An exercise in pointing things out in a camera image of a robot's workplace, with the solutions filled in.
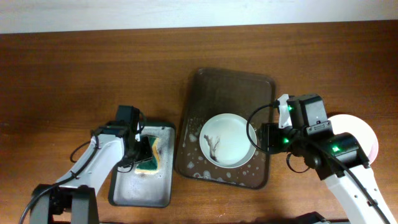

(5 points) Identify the green yellow sponge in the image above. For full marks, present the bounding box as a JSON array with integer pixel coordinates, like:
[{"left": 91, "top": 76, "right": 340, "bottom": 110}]
[{"left": 134, "top": 136, "right": 160, "bottom": 175}]

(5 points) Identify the cream white plate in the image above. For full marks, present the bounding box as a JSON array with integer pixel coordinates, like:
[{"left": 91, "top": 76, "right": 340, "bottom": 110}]
[{"left": 328, "top": 114, "right": 374, "bottom": 156}]

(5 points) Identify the pale green plate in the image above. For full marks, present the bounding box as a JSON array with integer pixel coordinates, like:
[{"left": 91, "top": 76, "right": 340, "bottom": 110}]
[{"left": 199, "top": 113, "right": 257, "bottom": 169}]

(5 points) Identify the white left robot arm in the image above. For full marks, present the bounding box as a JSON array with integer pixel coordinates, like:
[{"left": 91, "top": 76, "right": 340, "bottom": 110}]
[{"left": 19, "top": 124, "right": 153, "bottom": 223}]

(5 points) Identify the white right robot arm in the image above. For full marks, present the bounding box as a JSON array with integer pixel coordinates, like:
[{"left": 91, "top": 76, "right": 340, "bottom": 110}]
[{"left": 259, "top": 123, "right": 396, "bottom": 223}]

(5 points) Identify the small black soapy tray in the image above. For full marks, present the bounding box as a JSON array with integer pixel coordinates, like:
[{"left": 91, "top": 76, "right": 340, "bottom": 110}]
[{"left": 108, "top": 122, "right": 175, "bottom": 208}]

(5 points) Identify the dark brown serving tray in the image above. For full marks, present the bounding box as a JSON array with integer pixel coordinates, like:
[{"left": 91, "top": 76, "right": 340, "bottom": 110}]
[{"left": 175, "top": 68, "right": 275, "bottom": 190}]

